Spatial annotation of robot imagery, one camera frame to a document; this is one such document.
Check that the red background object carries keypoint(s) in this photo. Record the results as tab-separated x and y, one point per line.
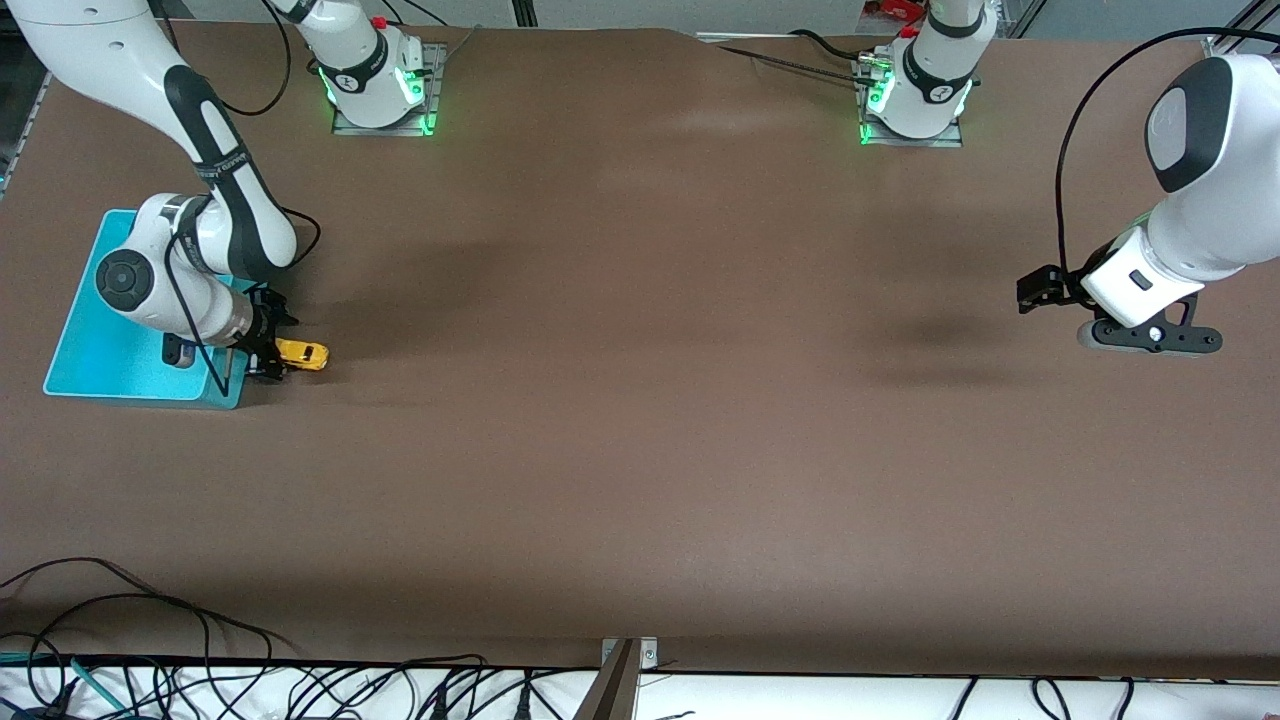
895	8

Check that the grey camera pole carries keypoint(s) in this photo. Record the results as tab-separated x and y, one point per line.
610	695

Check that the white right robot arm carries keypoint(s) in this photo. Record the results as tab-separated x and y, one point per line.
100	50

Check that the small metal bracket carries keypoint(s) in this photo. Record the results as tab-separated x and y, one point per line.
650	652

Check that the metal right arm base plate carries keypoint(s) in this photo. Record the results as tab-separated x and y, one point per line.
436	70

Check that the yellow beetle toy car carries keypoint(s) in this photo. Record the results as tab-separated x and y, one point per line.
305	354

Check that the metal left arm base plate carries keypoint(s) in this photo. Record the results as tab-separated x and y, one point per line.
945	142

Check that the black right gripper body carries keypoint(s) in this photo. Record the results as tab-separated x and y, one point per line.
264	331

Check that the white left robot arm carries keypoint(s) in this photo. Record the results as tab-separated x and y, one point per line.
1220	200

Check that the aluminium frame profile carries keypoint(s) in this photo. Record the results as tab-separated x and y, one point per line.
1225	45

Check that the black power plug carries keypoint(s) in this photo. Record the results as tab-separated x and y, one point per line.
438	706
523	704

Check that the turquoise plastic bin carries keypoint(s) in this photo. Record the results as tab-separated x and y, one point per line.
110	370

